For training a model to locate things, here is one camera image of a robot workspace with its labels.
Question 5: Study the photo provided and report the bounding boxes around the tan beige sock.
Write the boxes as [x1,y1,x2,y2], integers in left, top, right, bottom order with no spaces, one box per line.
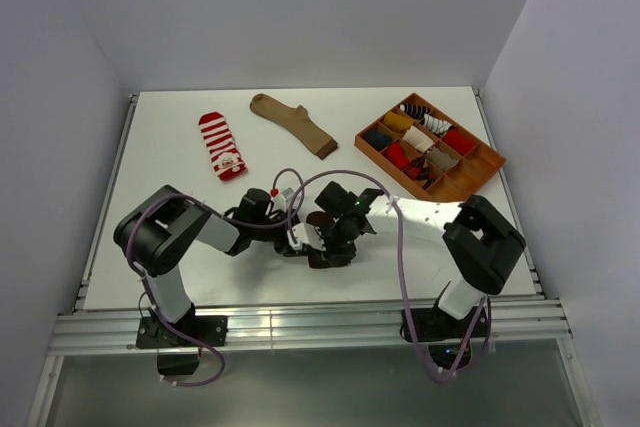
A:
[249,93,338,160]

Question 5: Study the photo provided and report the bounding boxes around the cream rolled sock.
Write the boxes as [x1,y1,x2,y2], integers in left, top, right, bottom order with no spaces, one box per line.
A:
[402,126,434,154]

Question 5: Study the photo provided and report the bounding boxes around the orange compartment organizer tray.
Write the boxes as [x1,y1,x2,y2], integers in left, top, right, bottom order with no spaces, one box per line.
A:
[354,93,506,202]

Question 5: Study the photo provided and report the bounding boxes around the grey rolled sock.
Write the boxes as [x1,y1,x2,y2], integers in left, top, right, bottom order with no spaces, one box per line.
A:
[425,147,458,172]

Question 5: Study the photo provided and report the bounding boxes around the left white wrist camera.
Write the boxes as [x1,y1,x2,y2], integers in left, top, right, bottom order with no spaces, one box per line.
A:
[270,188,295,211]

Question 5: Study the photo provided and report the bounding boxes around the brown striped cuff sock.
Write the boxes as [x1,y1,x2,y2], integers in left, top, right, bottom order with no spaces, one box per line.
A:
[306,211,335,228]

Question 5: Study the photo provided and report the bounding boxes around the mustard yellow rolled sock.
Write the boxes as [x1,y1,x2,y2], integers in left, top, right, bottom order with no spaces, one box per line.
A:
[382,111,413,133]

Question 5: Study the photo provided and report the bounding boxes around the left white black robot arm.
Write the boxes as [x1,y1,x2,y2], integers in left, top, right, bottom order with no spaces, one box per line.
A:
[113,185,302,346]

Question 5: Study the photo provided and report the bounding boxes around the argyle patterned sock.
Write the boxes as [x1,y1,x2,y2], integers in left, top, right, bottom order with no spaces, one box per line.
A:
[403,157,436,190]

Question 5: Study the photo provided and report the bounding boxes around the aluminium frame rail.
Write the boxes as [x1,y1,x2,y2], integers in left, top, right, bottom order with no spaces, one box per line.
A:
[24,89,601,427]

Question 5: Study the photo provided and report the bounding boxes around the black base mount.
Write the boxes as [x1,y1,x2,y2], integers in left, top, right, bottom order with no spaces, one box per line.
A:
[135,315,228,386]
[411,304,492,371]

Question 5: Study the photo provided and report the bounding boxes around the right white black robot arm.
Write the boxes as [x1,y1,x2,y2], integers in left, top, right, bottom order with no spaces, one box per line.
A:
[296,181,526,337]

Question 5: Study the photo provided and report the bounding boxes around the red rolled sock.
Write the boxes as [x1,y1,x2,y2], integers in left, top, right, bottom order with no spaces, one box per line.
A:
[442,128,476,156]
[385,142,410,170]

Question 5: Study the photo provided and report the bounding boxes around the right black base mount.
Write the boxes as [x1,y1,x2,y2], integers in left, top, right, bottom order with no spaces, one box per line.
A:
[411,304,492,371]

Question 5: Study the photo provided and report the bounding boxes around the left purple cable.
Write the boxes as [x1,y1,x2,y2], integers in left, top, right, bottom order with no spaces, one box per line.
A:
[125,168,306,388]

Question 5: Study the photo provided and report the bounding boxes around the dark teal rolled sock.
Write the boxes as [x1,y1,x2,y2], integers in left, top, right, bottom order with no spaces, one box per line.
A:
[362,129,394,152]

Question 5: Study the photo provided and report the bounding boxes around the red white striped santa sock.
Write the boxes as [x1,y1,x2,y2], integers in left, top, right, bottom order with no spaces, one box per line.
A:
[198,112,248,182]

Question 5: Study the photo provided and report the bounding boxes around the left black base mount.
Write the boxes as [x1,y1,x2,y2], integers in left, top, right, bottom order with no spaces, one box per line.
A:
[135,315,228,386]

